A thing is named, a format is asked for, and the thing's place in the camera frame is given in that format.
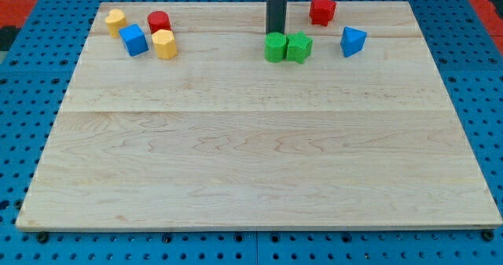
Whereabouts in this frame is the green cylinder block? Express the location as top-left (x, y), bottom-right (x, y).
top-left (264, 32), bottom-right (288, 63)

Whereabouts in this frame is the blue triangular block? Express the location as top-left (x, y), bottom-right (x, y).
top-left (340, 27), bottom-right (367, 57)

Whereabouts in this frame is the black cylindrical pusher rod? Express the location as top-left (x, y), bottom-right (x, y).
top-left (266, 0), bottom-right (288, 34)

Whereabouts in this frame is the blue cube block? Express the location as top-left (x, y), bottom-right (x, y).
top-left (119, 24), bottom-right (149, 57)

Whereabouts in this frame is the red cylinder block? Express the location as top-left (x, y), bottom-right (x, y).
top-left (147, 11), bottom-right (171, 34)

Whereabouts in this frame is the red star block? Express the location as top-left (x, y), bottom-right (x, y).
top-left (309, 0), bottom-right (337, 27)

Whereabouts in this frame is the light wooden board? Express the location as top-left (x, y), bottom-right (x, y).
top-left (17, 2), bottom-right (502, 232)

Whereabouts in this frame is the green star block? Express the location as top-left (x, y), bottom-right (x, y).
top-left (286, 31), bottom-right (313, 64)

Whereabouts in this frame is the yellow octagon block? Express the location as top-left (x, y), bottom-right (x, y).
top-left (152, 29), bottom-right (178, 60)

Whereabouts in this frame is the yellow heart block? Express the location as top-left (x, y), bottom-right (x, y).
top-left (105, 9), bottom-right (128, 39)

